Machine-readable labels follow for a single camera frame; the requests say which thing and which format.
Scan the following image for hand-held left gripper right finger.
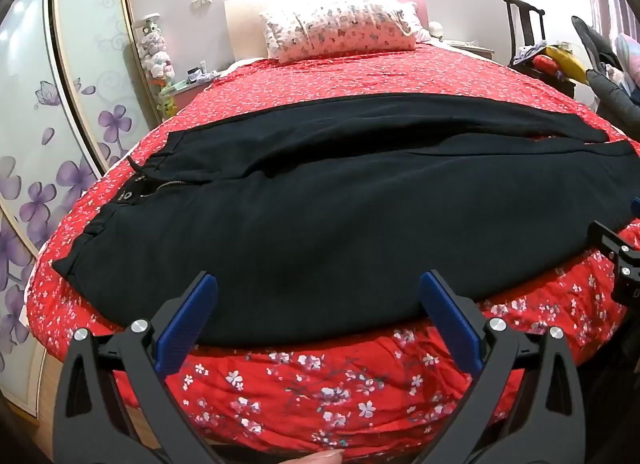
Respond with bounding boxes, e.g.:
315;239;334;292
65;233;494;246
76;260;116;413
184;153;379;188
419;270;587;464

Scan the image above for person's left hand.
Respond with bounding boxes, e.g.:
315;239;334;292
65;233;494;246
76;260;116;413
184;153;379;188
294;449;347;464

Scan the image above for black wooden chair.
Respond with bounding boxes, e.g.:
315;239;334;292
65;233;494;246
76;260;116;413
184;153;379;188
501;0;547;67

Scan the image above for yellow and red clothes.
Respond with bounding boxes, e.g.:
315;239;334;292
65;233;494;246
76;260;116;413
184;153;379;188
510;44;591;87

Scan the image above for stack of plush toys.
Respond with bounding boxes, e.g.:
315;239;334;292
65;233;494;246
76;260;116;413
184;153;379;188
135;18;180;119

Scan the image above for floral print pillow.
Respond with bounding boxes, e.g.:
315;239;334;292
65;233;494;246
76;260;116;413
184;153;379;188
259;0;422;64

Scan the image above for pink nightstand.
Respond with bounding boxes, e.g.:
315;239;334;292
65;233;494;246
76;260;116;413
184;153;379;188
165;70;221;100

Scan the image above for black pants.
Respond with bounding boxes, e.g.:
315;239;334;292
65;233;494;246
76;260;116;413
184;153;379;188
52;92;637;347

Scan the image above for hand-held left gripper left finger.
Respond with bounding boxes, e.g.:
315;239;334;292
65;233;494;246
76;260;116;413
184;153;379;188
52;271;219;464

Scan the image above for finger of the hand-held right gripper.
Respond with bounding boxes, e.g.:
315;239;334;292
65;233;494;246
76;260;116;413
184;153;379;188
587;220;640;265

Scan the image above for red floral bed cover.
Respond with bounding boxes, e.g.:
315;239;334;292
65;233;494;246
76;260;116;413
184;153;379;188
24;42;640;462

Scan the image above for cream headboard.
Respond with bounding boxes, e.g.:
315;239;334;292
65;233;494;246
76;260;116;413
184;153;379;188
223;0;281;69

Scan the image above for wardrobe with purple flower doors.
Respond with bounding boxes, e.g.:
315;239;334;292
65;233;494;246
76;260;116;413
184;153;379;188
0;0;162;417

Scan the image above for grey jacket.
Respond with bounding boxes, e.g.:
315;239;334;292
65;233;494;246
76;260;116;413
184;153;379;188
571;15;640;129

